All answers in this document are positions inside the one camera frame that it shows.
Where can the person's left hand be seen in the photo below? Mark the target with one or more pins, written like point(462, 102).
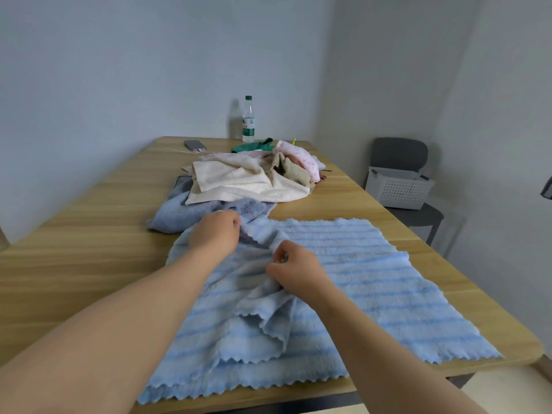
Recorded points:
point(215, 232)

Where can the person's right hand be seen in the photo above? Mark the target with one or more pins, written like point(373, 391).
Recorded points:
point(299, 271)

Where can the grey-blue towel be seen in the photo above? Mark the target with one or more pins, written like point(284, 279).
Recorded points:
point(172, 217)

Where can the cream white towel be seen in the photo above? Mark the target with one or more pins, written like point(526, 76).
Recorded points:
point(228, 181)

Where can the light blue striped towel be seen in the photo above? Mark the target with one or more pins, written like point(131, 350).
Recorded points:
point(366, 275)

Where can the green cloth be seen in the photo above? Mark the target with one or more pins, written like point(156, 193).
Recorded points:
point(250, 147)

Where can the tan brown towel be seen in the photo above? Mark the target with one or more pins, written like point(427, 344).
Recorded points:
point(295, 172)

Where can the lilac dotted white cloth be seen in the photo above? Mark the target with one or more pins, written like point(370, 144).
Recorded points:
point(320, 162)

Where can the pink dotted cloth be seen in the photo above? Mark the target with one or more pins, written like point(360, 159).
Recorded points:
point(302, 157)

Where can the white plastic basket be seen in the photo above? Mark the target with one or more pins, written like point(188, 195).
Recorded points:
point(399, 191)

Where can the person's left forearm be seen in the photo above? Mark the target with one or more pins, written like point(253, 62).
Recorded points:
point(108, 332)

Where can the person's right forearm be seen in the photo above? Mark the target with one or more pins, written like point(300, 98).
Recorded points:
point(388, 362)

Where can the clear green-label water bottle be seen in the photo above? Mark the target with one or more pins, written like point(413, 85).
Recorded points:
point(248, 122)

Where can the wooden table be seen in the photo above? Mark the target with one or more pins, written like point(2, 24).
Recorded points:
point(86, 237)

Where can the grey chair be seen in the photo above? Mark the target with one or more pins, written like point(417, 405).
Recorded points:
point(399, 153)

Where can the dark grey curtain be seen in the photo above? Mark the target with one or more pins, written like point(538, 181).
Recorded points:
point(547, 188)

